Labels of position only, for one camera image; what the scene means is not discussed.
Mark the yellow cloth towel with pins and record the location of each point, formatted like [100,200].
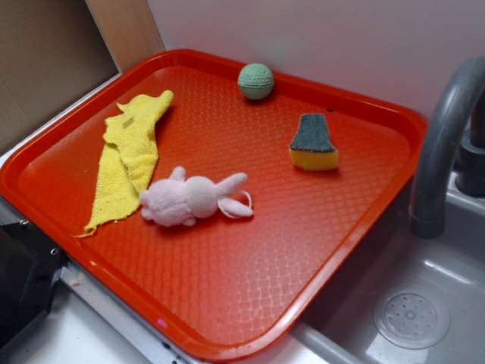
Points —
[128,159]

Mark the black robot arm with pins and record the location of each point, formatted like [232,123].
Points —
[31,265]

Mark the yellow green sponge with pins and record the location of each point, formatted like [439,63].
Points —
[311,148]

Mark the dark faucet handle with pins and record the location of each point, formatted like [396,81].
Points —
[470,179]

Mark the red plastic tray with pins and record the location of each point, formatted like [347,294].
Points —
[225,288]

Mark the grey toy sink basin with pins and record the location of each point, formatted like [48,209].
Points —
[402,299]

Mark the brown cardboard panel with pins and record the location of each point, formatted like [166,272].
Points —
[52,54]

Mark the green ball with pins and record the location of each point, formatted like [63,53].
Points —
[255,81]

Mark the pink plush bunny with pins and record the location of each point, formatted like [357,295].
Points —
[181,200]

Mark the grey sink faucet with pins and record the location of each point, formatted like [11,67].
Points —
[439,152]

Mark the light wooden board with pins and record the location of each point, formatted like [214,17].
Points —
[128,29]

